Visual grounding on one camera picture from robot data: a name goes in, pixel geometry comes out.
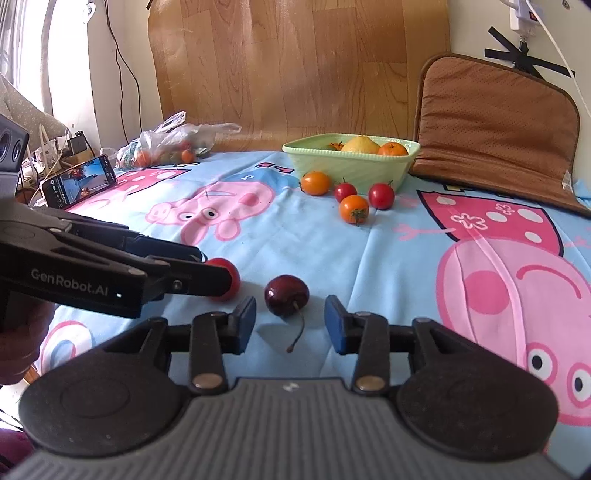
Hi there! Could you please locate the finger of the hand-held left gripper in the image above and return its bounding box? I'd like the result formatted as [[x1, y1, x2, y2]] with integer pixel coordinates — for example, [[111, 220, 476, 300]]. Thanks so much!
[[60, 216, 205, 265], [139, 258, 234, 302]]

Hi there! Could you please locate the cartoon pig printed blanket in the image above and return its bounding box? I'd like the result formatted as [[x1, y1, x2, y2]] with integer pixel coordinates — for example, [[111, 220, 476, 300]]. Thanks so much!
[[39, 148, 591, 462]]

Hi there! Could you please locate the white power strip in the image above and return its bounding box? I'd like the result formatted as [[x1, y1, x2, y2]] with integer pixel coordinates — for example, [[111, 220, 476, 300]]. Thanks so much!
[[507, 0, 546, 34]]

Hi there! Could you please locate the dark red cherry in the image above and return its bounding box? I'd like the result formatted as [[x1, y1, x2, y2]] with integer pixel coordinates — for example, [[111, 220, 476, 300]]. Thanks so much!
[[264, 274, 311, 354]]

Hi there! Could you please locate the black smartphone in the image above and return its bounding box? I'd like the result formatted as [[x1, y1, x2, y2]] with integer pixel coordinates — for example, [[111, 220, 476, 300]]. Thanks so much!
[[40, 154, 117, 209]]

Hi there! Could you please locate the green ceramic bowl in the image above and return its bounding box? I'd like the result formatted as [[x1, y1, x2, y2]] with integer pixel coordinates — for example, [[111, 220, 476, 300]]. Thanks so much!
[[282, 133, 422, 195]]

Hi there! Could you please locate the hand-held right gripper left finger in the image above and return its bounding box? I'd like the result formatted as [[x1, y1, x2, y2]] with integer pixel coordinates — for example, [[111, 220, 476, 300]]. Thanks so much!
[[108, 296, 257, 394]]

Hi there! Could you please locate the wood pattern vinyl sheet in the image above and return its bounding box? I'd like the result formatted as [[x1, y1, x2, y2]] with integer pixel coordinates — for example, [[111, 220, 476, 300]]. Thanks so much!
[[148, 0, 451, 153]]

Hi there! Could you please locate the white power cable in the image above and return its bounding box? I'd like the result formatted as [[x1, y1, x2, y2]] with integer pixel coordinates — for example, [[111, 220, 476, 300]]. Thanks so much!
[[536, 8, 591, 118]]

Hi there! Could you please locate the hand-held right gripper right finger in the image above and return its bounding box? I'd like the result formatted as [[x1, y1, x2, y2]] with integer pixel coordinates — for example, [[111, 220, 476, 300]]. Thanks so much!
[[324, 295, 468, 393]]

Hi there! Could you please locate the dark small box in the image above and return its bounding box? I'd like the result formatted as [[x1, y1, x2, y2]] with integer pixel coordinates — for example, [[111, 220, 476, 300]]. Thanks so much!
[[66, 131, 92, 157]]

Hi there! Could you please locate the orange cherry tomato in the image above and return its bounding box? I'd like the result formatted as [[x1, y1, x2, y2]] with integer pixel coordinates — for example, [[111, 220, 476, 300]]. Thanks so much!
[[300, 171, 332, 197], [339, 194, 370, 226]]

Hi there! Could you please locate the brown seat cushion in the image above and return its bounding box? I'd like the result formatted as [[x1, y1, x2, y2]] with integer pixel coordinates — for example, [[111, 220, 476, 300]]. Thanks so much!
[[408, 52, 585, 216]]

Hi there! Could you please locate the black tape cross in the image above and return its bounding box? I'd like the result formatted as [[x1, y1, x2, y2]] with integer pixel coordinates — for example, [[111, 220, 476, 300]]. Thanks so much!
[[484, 25, 578, 82]]

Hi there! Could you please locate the person's left hand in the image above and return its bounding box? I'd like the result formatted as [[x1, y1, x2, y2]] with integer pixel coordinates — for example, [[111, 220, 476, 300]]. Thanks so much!
[[0, 302, 54, 387]]

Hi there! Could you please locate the thin black wall cable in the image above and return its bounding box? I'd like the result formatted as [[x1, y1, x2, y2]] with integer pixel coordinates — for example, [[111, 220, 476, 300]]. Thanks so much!
[[103, 0, 145, 141]]

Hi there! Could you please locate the clear plastic bag of tomatoes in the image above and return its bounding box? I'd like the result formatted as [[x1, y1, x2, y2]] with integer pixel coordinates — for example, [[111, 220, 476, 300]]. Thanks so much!
[[115, 110, 243, 171]]

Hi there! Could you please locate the large yellow pomelo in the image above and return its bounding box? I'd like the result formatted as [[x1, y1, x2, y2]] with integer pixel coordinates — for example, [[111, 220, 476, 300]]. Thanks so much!
[[342, 135, 383, 154]]

